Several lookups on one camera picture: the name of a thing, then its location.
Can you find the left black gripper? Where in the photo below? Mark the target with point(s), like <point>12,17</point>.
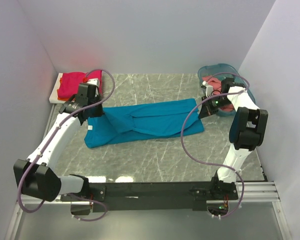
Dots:
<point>99,112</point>

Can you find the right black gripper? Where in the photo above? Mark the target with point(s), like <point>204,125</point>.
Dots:
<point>206,110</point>

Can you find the blue t-shirt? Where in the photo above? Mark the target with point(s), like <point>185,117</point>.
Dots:
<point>140,122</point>

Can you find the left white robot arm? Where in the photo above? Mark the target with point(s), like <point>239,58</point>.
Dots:
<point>35,176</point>

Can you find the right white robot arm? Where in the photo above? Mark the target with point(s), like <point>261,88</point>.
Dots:
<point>247,131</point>

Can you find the folded magenta t-shirt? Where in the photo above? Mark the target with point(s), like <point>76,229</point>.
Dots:
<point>74,79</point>

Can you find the salmon pink t-shirt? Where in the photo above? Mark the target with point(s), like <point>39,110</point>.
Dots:
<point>217,84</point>

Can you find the folded white t-shirt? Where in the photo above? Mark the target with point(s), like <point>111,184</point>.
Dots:
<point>53,98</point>

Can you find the black base beam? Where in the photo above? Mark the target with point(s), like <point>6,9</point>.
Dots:
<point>193,195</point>

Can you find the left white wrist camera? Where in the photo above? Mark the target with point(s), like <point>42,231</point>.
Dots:
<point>93,81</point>

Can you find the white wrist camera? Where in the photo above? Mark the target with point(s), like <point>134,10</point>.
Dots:
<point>93,81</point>
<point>207,89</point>

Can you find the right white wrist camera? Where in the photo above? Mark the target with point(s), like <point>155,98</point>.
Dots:
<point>207,89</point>

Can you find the aluminium frame rail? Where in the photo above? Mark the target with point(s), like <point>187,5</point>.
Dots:
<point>260,217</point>

